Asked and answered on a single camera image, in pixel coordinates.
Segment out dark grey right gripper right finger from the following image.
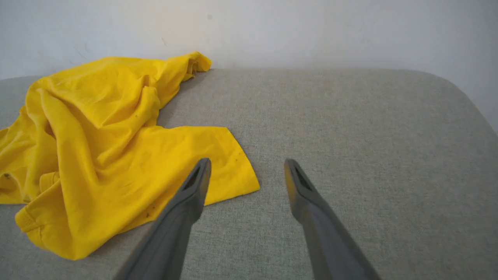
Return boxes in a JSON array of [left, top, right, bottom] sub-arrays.
[[284, 158, 382, 280]]

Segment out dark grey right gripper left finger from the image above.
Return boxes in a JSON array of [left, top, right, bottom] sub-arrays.
[[113, 157, 212, 280]]

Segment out yellow tiger face t-shirt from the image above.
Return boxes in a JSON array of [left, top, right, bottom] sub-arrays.
[[0, 51, 261, 261]]

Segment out grey fabric sofa seat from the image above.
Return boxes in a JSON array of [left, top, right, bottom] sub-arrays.
[[0, 68, 498, 280]]

